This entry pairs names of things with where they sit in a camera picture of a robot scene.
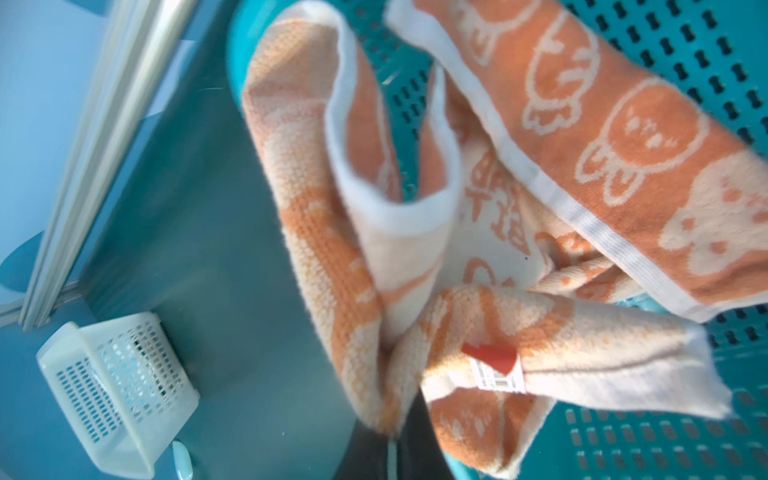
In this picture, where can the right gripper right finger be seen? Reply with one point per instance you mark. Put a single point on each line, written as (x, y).
(418, 454)

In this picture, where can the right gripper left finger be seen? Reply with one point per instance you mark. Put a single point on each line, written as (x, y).
(366, 456)

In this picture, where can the white perforated plastic basket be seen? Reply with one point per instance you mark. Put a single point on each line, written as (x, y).
(122, 389)

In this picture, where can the orange swirl pattern towel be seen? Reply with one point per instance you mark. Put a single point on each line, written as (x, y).
(577, 220)

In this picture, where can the teal perforated plastic basket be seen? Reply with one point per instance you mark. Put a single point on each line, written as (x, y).
(580, 442)

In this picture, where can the light blue plastic spoon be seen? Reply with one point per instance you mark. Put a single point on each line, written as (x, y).
(182, 461)

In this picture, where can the aluminium frame back rail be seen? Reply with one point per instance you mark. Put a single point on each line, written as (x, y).
(36, 312)

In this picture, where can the aluminium frame left post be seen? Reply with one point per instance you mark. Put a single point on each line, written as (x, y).
(141, 38)

